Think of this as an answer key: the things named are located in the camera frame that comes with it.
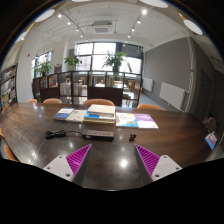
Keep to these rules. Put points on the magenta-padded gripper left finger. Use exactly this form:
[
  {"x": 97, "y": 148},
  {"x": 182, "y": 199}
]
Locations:
[{"x": 71, "y": 162}]

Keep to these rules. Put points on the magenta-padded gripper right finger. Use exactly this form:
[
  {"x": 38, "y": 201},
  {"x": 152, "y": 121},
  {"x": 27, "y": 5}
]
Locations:
[{"x": 153, "y": 163}]

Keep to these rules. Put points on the purple and white book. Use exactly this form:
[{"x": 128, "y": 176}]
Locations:
[{"x": 145, "y": 120}]

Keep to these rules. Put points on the thin white book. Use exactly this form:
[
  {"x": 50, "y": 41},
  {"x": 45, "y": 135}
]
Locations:
[{"x": 76, "y": 116}]

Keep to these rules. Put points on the cream yellow book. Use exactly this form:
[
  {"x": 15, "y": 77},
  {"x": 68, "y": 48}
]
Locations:
[{"x": 98, "y": 122}]

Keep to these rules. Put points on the blue cover book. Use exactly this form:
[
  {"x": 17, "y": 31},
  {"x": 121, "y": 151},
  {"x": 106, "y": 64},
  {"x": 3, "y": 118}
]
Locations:
[{"x": 64, "y": 114}]

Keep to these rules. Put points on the blue and white book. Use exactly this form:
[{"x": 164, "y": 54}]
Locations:
[{"x": 91, "y": 116}]

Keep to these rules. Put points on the colourful illustrated book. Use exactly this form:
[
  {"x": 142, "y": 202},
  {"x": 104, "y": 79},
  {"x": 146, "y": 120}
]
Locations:
[{"x": 126, "y": 120}]

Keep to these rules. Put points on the thick white book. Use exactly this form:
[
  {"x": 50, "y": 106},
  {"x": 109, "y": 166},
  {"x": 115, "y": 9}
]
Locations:
[{"x": 101, "y": 109}]

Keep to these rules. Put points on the blue printed book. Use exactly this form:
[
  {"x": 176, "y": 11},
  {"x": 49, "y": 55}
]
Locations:
[{"x": 211, "y": 140}]

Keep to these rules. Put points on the orange chairs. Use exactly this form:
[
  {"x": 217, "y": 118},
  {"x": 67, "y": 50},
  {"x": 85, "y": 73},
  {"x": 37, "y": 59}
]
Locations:
[{"x": 99, "y": 102}]

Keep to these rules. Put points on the dark open shelf unit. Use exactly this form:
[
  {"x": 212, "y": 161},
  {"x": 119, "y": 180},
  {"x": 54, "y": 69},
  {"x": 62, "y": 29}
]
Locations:
[{"x": 105, "y": 96}]

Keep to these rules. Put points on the potted green plant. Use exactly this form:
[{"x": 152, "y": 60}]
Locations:
[
  {"x": 115, "y": 59},
  {"x": 44, "y": 68},
  {"x": 72, "y": 60}
]

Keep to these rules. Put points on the ceiling air conditioner unit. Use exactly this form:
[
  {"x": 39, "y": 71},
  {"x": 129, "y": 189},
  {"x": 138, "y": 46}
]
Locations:
[{"x": 101, "y": 29}]

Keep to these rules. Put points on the round white ceiling lamps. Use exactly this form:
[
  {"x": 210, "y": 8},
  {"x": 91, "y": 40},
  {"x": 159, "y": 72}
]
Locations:
[{"x": 193, "y": 26}]

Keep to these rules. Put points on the ceiling spot lights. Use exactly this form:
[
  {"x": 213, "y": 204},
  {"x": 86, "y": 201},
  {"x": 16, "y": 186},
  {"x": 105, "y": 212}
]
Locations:
[{"x": 144, "y": 11}]

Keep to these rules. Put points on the large white wall radiator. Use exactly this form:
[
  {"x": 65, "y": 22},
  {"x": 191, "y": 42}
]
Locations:
[{"x": 172, "y": 96}]

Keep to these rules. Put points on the tall wall bookshelf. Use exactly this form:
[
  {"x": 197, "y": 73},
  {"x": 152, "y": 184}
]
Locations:
[{"x": 8, "y": 86}]

